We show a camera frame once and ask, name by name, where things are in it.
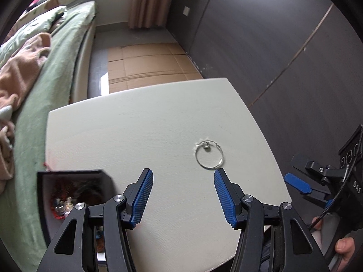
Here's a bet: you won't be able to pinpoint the green bed mattress cover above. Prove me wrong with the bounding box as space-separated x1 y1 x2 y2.
1 1 96 271

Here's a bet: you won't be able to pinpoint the large silver hoop ring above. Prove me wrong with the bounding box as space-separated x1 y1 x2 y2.
194 140 224 171

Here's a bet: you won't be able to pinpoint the brown window curtain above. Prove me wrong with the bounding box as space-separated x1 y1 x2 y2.
128 0 172 29

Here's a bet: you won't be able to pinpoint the floral green pillow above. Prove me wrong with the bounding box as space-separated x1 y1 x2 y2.
1 6 67 67

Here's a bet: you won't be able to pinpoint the person's right hand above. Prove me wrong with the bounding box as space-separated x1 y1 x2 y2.
312 221 355 271

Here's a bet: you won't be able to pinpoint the black open jewelry box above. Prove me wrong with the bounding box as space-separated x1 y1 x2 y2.
36 169 117 272

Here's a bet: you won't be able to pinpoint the pink fleece blanket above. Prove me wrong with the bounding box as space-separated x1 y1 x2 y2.
1 33 52 192

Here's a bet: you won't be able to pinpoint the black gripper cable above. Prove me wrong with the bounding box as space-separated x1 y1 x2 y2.
307 127 363 232

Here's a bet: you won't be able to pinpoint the flattened cardboard sheets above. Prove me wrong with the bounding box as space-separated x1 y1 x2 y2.
107 42 202 93

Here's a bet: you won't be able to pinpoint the white wall socket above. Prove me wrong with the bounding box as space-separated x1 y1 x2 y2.
183 6 190 17

